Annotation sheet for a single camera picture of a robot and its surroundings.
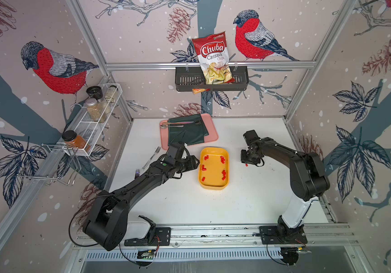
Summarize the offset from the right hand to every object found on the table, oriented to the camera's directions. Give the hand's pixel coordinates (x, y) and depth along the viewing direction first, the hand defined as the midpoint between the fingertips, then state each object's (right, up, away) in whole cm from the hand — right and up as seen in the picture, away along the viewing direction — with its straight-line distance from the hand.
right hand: (243, 159), depth 96 cm
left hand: (-26, +2, -12) cm, 28 cm away
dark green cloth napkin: (-32, +18, +19) cm, 41 cm away
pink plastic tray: (-18, +21, +22) cm, 36 cm away
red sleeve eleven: (-12, -10, -5) cm, 16 cm away
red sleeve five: (-21, 0, +4) cm, 22 cm away
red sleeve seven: (-24, -5, -1) cm, 24 cm away
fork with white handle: (-52, +3, +6) cm, 53 cm away
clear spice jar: (-72, +35, -11) cm, 81 cm away
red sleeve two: (-12, 0, +4) cm, 13 cm away
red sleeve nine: (-12, -7, -3) cm, 14 cm away
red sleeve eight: (-24, -10, -5) cm, 26 cm away
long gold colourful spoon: (-50, +22, +22) cm, 59 cm away
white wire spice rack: (-68, +16, -28) cm, 76 cm away
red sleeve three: (-12, -1, +2) cm, 12 cm away
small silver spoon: (-51, +20, +19) cm, 57 cm away
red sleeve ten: (-11, -8, -4) cm, 15 cm away
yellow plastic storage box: (-17, -7, -3) cm, 19 cm away
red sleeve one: (+2, -3, 0) cm, 4 cm away
